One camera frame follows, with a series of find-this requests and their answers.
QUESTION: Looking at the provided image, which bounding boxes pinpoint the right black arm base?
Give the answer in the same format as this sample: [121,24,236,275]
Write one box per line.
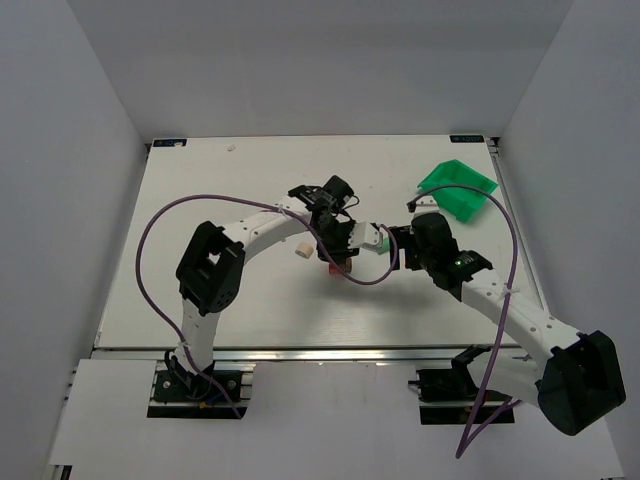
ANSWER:
[407,345,491,426]

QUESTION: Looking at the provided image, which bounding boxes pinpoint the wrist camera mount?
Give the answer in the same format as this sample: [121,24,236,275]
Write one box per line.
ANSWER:
[407,195,439,215]
[347,222,384,252]

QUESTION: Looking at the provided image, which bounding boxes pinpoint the right blue corner label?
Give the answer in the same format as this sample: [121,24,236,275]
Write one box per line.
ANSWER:
[449,134,485,143]

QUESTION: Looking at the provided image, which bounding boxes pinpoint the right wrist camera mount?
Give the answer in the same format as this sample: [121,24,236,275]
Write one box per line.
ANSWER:
[407,195,439,215]

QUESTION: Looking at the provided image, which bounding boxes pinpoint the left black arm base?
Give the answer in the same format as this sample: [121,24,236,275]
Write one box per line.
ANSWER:
[146,369,252,420]

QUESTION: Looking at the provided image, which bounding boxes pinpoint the blue corner label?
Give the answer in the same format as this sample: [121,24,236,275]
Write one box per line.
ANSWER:
[449,134,485,143]
[152,138,187,148]

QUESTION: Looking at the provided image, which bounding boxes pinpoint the left blue corner label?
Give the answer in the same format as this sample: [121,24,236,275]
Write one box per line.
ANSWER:
[152,138,187,148]

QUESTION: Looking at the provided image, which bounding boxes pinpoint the beige wood cylinder block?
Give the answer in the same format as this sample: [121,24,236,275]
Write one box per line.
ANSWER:
[295,242,315,259]

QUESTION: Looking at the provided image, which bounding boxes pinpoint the green plastic bin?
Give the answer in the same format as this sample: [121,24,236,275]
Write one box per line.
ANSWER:
[417,159,498,223]

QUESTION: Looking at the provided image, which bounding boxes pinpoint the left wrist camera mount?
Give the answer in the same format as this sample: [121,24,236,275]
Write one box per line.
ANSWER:
[347,222,384,252]

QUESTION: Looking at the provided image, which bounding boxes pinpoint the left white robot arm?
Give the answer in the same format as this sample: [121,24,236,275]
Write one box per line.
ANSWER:
[175,175,359,374]

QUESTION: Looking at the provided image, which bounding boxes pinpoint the green wood cylinder block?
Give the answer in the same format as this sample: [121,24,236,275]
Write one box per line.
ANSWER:
[376,236,392,255]

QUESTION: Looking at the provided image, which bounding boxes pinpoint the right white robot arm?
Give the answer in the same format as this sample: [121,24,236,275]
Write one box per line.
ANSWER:
[390,213,626,436]

